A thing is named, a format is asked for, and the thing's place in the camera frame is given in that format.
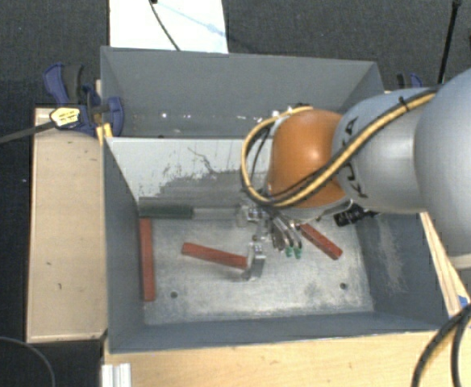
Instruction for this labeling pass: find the grey metal bin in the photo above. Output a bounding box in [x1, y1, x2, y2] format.
[99, 45, 451, 354]

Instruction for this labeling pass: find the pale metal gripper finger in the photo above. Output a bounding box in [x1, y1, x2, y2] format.
[241, 243, 257, 282]
[254, 246, 268, 279]

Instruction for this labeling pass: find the black cylinder on white bracket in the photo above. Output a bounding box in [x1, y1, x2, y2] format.
[331, 200, 378, 228]

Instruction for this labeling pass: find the dark green flat block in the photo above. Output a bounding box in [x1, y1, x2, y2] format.
[138, 202, 194, 220]

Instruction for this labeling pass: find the red-brown flat block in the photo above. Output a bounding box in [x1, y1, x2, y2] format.
[139, 217, 157, 302]
[181, 241, 249, 272]
[299, 223, 344, 262]

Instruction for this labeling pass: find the pale wood flat board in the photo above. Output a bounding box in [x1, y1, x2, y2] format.
[26, 106, 109, 344]

